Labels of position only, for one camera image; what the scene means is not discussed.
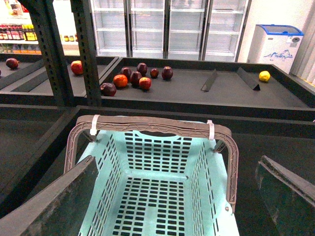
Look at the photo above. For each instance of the white zip tie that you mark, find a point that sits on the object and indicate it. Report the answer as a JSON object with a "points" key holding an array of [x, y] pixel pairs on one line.
{"points": [[211, 130], [93, 130]]}

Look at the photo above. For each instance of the dark red apple far left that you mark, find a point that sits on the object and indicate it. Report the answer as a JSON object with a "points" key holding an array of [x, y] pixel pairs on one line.
{"points": [[12, 63]]}

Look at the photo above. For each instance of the light blue plastic basket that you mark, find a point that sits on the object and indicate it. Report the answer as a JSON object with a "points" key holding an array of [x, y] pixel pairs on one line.
{"points": [[158, 177]]}

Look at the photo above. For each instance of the black divider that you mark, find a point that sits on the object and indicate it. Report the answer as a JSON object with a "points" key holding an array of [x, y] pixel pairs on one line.
{"points": [[248, 79], [210, 81]]}

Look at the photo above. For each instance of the red apple left tray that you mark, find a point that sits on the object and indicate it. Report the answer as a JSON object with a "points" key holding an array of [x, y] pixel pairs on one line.
{"points": [[76, 67]]}

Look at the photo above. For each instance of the red apple front right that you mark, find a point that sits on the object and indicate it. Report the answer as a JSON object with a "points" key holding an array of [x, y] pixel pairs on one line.
{"points": [[145, 83]]}

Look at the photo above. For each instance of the small dark red apple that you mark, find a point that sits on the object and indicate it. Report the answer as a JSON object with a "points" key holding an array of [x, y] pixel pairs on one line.
{"points": [[154, 73]]}

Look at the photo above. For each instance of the yellow lemon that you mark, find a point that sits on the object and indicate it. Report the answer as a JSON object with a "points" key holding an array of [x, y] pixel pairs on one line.
{"points": [[264, 76]]}

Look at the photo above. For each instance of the dark red apple rightmost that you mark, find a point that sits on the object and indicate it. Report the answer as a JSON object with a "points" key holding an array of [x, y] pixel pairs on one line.
{"points": [[167, 73]]}

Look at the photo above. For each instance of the white chest freezer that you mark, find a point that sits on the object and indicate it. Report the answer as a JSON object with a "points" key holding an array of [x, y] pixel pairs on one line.
{"points": [[275, 44]]}

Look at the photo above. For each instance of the black divider left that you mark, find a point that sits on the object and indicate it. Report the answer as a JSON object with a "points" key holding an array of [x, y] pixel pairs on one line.
{"points": [[210, 81]]}

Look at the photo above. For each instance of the dark metal rack post left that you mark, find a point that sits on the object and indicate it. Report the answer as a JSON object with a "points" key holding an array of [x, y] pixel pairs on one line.
{"points": [[43, 18]]}

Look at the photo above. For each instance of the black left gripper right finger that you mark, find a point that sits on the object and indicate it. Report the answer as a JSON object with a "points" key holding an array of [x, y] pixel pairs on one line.
{"points": [[289, 198]]}

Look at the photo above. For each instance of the dark red apple back left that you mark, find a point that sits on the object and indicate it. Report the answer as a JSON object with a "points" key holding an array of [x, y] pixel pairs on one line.
{"points": [[126, 71]]}

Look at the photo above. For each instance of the black divider right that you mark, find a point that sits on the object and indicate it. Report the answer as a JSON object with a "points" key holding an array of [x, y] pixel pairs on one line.
{"points": [[248, 79]]}

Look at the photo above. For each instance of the dark red apple middle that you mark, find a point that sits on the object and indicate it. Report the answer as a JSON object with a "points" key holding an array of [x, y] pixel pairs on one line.
{"points": [[135, 78]]}

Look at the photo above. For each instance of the glass door refrigerator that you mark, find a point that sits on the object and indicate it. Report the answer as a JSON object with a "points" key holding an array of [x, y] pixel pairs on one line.
{"points": [[210, 30]]}

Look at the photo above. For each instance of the white zip tie right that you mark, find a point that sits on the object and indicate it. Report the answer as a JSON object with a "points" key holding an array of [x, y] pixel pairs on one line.
{"points": [[211, 130]]}

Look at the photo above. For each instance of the store shelf with bottles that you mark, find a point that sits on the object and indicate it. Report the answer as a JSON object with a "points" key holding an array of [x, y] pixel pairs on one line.
{"points": [[17, 33]]}

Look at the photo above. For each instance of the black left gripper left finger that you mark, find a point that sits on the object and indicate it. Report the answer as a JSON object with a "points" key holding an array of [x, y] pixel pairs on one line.
{"points": [[59, 209]]}

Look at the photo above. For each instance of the orange red apple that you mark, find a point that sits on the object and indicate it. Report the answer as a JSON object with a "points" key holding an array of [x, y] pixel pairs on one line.
{"points": [[120, 81]]}

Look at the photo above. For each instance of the dark metal rack post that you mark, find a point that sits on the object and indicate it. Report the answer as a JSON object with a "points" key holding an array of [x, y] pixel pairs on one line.
{"points": [[43, 18], [86, 43]]}

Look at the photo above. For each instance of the dark metal rack post right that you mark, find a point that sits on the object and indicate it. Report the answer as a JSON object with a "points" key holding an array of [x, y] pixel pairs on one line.
{"points": [[86, 43]]}

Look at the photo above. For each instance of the white zip tie left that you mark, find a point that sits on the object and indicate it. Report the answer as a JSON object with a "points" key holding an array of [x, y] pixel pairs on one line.
{"points": [[93, 130]]}

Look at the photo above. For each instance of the dark red apple back top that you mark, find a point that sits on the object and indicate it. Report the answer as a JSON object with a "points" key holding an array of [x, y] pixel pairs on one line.
{"points": [[142, 69]]}

